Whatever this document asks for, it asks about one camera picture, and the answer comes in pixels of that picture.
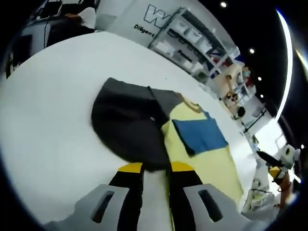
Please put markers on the row of white storage bins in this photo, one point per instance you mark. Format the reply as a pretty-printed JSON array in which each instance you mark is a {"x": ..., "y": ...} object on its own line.
[{"x": 192, "y": 36}]

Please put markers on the grey office desk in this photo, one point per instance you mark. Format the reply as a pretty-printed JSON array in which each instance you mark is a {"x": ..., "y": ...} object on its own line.
[{"x": 67, "y": 33}]

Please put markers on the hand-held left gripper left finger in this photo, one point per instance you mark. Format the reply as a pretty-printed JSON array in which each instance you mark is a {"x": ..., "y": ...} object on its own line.
[{"x": 125, "y": 183}]

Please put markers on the curved ceiling light strip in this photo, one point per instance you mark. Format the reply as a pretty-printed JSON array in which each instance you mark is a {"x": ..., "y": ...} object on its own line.
[{"x": 291, "y": 57}]

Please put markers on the metal storage shelf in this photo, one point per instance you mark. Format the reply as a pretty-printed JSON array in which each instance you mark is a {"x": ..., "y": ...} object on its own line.
[{"x": 207, "y": 51}]

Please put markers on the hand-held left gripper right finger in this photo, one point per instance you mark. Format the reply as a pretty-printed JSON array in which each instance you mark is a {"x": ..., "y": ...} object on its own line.
[{"x": 183, "y": 180}]

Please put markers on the yellow blue grey garment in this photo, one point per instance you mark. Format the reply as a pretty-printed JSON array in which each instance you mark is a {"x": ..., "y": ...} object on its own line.
[{"x": 199, "y": 137}]

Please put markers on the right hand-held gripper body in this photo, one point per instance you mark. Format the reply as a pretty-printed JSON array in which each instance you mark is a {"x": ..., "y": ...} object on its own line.
[{"x": 290, "y": 155}]

